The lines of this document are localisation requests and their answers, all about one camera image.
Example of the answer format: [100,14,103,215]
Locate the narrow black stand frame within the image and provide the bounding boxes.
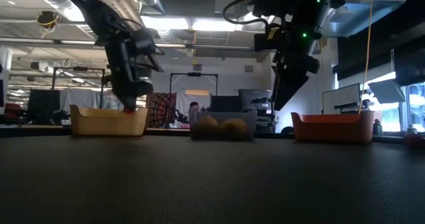
[169,72,219,97]

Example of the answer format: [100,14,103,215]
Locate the yellow plastic basket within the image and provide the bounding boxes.
[68,104,149,138]

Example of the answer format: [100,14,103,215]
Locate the dark bottle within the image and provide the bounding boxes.
[373,118,384,137]

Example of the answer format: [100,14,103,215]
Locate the white hanging cloth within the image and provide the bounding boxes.
[175,89,213,129]

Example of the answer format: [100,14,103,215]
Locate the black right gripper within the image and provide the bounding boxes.
[272,26,322,111]

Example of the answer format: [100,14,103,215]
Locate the white screen panel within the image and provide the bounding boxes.
[321,82,362,116]

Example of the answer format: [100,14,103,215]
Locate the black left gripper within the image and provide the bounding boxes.
[105,29,165,111]

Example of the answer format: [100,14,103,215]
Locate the grey ceiling box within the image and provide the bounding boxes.
[214,0,236,15]

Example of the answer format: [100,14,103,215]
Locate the ceiling light panel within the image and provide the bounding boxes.
[191,19,238,32]
[141,16,190,31]

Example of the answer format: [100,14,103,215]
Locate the grey ceiling pipe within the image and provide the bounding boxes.
[0,37,256,52]

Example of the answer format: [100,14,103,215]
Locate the small black monitor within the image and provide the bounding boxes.
[211,94,243,114]

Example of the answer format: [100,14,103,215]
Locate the orange plastic basket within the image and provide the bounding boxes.
[291,110,375,144]

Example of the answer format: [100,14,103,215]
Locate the red storage bin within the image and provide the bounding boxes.
[3,102,25,119]

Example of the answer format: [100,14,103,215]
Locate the large black monitor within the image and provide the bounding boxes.
[27,88,61,124]

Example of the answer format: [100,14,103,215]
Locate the black equipment rack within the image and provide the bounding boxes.
[238,88,277,134]

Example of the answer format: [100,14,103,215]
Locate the pale blue hanging cloth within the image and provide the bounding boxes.
[59,88,134,111]

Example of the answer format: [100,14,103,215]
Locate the hanging black yellow cable reel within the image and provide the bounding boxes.
[35,10,60,31]

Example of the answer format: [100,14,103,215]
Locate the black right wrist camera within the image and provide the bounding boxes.
[254,26,283,52]

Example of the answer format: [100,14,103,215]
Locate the patterned dark red tapestry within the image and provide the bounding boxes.
[145,92,177,129]

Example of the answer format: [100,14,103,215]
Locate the grey plastic basket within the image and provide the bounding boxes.
[188,109,258,141]

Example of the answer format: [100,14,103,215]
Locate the wide black stand frame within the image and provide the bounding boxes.
[51,66,106,109]

